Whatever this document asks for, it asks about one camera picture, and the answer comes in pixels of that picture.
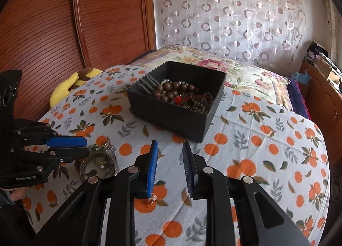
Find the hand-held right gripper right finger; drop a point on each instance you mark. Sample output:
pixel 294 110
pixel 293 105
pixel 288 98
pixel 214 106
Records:
pixel 189 174

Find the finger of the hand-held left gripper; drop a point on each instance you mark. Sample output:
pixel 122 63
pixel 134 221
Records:
pixel 69 141
pixel 72 154

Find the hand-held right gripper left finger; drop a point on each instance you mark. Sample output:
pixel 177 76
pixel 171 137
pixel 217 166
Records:
pixel 151 174

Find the clear jade bangle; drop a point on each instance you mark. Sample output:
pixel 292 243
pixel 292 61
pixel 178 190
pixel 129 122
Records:
pixel 85 163

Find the small silver earring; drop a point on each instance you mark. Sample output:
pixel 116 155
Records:
pixel 151 200

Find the silver ornament with green stone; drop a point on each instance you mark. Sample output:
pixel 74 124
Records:
pixel 107 148

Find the black square box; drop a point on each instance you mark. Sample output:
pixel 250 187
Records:
pixel 165 118

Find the small dark bead strand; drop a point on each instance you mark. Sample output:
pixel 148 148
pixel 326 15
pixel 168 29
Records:
pixel 205 99

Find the silver hair comb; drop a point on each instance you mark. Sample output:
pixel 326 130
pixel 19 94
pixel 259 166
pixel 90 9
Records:
pixel 149 81

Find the person's left hand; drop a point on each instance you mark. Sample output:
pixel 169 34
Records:
pixel 17 195

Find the yellow plush toy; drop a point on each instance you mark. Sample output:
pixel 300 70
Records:
pixel 66 85

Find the orange fruit print tablecloth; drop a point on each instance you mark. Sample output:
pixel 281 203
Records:
pixel 240 142

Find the floral bedsheet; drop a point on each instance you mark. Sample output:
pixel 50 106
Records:
pixel 240 71

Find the wooden wardrobe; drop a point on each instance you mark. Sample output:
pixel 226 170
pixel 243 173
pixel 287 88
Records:
pixel 66 21

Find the purple blanket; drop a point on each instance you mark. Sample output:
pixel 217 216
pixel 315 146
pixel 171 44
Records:
pixel 299 99

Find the blue plastic bag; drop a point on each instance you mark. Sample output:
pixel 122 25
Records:
pixel 300 77

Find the wooden cabinet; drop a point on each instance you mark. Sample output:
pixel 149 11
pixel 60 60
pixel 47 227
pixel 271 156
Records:
pixel 318 93

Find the circle pattern sheer curtain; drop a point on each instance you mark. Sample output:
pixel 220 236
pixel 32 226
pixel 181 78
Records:
pixel 227 16

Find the pile of papers and boxes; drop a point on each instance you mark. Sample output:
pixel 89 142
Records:
pixel 326 61

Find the tied window drape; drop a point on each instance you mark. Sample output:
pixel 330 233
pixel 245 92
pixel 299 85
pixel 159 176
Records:
pixel 329 21

